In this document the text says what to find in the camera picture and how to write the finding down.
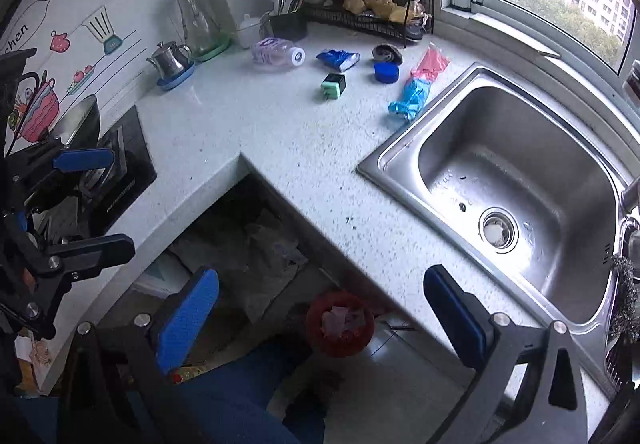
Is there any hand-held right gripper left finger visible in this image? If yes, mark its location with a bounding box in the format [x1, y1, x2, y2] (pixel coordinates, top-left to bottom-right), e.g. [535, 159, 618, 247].
[57, 268, 221, 444]

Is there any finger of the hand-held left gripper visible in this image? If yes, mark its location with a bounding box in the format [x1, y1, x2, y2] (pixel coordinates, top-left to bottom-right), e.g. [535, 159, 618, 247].
[5, 138, 115, 197]
[30, 233, 136, 281]

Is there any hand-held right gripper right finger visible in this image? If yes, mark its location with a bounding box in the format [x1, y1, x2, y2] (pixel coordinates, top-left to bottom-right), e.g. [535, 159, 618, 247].
[422, 265, 588, 444]

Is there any red trash bin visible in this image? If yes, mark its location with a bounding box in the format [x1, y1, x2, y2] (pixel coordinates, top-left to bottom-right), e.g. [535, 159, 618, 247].
[306, 291, 376, 357]

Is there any pink and blue plastic bag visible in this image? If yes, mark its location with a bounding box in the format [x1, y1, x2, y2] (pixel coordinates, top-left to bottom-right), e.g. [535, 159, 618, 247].
[387, 41, 451, 123]

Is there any black and green charger plug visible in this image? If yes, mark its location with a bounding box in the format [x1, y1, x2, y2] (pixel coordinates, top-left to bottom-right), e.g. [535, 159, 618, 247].
[320, 72, 347, 102]

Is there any blue tissue packet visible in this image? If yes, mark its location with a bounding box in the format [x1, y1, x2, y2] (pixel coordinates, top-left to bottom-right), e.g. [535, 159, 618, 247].
[316, 48, 361, 73]

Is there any dark wok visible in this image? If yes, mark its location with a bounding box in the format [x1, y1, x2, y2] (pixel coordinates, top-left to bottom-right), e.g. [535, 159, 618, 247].
[50, 94, 101, 150]

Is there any black gas stove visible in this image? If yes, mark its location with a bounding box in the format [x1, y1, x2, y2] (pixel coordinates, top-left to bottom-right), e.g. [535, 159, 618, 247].
[30, 104, 158, 245]

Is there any grey sack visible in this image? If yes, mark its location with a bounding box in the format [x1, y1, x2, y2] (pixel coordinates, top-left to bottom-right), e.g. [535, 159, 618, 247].
[170, 209, 308, 320]

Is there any sink drain strainer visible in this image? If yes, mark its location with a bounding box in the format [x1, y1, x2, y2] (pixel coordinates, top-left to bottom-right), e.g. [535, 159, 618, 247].
[477, 206, 521, 252]

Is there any blue plastic tray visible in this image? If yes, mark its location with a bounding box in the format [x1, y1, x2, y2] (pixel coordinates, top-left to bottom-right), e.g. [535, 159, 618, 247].
[156, 60, 197, 91]

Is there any small steel teapot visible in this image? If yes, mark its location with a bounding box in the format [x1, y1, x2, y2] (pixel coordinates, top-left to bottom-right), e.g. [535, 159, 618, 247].
[146, 40, 193, 79]

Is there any stainless steel sink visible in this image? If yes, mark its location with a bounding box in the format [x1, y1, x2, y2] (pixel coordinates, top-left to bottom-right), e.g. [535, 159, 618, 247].
[356, 62, 636, 400]

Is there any steel wool scrubber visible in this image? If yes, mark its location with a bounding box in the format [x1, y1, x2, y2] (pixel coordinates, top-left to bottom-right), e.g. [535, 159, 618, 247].
[607, 254, 640, 340]

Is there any clear glass carafe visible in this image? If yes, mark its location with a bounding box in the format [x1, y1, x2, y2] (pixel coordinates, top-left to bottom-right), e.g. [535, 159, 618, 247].
[171, 0, 221, 56]

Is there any green plastic tray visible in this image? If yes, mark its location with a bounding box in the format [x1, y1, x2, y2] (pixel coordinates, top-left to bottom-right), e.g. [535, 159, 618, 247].
[190, 33, 232, 62]

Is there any white lidded sugar pot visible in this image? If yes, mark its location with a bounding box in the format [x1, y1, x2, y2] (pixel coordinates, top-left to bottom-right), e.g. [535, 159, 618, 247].
[236, 14, 262, 49]

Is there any purple label bottle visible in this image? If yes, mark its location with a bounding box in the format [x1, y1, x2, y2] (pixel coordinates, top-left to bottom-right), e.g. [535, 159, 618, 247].
[250, 37, 307, 72]

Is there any dark utensil holder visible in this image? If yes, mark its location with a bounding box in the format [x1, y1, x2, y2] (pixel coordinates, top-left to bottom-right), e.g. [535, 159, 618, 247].
[260, 10, 308, 42]

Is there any round blue lid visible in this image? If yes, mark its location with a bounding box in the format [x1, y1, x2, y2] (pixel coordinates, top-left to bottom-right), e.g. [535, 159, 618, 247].
[373, 60, 401, 85]

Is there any cartoon wall sticker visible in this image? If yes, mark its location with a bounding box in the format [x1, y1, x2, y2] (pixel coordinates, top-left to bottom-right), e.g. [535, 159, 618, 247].
[0, 0, 146, 145]

